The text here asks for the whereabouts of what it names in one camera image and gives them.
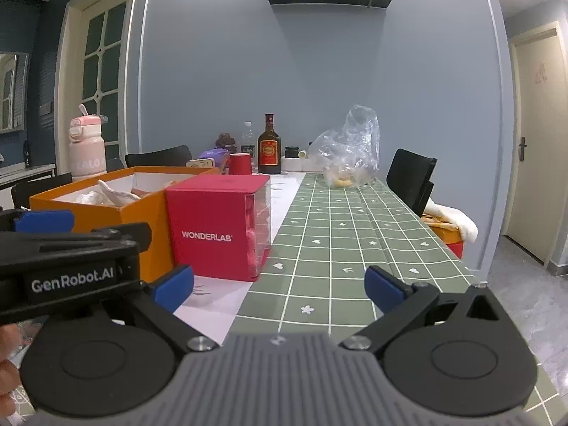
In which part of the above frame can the person's left hand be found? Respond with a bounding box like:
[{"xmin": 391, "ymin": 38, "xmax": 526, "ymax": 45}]
[{"xmin": 0, "ymin": 322, "xmax": 42, "ymax": 411}]

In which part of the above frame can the orange cardboard box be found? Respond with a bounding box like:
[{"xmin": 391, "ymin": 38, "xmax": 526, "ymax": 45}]
[{"xmin": 29, "ymin": 165, "xmax": 221, "ymax": 285}]

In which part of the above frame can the pink water bottle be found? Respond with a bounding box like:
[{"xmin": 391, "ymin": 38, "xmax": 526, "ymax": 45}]
[{"xmin": 67, "ymin": 104, "xmax": 108, "ymax": 179}]

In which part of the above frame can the clear plastic bag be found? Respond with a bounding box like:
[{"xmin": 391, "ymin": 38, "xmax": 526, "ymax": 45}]
[{"xmin": 307, "ymin": 105, "xmax": 381, "ymax": 188}]

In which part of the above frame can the clear water bottle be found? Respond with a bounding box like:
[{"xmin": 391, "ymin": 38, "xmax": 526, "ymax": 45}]
[{"xmin": 241, "ymin": 121, "xmax": 257, "ymax": 157}]

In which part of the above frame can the cream draped cloth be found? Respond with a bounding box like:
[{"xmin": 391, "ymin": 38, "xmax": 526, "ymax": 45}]
[{"xmin": 419, "ymin": 201, "xmax": 480, "ymax": 244}]

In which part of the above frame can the white flat box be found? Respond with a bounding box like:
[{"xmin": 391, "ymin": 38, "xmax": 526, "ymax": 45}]
[{"xmin": 281, "ymin": 157, "xmax": 312, "ymax": 174}]

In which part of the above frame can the glass pane door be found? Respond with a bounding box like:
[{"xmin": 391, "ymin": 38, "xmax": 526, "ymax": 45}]
[{"xmin": 60, "ymin": 0, "xmax": 138, "ymax": 171}]

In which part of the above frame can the orange red stool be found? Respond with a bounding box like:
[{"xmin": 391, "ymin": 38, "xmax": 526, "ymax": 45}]
[{"xmin": 427, "ymin": 223, "xmax": 465, "ymax": 259}]

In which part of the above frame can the cream wooden door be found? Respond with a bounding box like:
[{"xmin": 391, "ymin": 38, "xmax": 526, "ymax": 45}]
[{"xmin": 505, "ymin": 30, "xmax": 563, "ymax": 268}]

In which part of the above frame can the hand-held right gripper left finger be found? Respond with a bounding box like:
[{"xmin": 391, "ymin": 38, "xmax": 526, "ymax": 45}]
[{"xmin": 103, "ymin": 265, "xmax": 220, "ymax": 353}]

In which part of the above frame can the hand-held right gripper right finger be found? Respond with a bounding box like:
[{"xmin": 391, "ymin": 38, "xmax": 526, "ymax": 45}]
[{"xmin": 338, "ymin": 265, "xmax": 512, "ymax": 353}]

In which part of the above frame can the brown glass bottle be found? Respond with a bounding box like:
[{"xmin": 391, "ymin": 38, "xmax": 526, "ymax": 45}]
[{"xmin": 257, "ymin": 113, "xmax": 283, "ymax": 175}]

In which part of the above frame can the black chair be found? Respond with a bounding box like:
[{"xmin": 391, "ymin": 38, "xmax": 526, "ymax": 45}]
[
  {"xmin": 124, "ymin": 144, "xmax": 193, "ymax": 170},
  {"xmin": 385, "ymin": 148, "xmax": 438, "ymax": 219},
  {"xmin": 11, "ymin": 172, "xmax": 74, "ymax": 210}
]

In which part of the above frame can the red box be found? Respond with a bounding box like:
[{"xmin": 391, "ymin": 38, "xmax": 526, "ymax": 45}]
[{"xmin": 165, "ymin": 173, "xmax": 272, "ymax": 283}]

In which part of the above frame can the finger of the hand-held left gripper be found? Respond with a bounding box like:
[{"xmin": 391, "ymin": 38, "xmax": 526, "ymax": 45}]
[{"xmin": 0, "ymin": 208, "xmax": 76, "ymax": 234}]

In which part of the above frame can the red cup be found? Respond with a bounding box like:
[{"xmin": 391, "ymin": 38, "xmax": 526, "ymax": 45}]
[{"xmin": 228, "ymin": 152, "xmax": 253, "ymax": 176}]

